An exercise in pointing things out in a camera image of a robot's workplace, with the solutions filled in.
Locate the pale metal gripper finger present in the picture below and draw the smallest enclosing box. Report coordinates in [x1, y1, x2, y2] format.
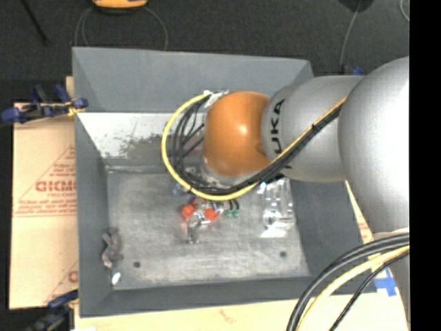
[198, 210, 212, 231]
[187, 216, 201, 245]

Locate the grey metal bin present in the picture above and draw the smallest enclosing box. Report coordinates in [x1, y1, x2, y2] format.
[71, 46, 377, 317]

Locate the clear plastic bottle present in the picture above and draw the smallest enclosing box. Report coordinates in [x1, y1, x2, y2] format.
[257, 179, 296, 238]

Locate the grey-purple toy animal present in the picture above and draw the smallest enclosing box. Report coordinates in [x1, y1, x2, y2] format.
[101, 227, 124, 269]

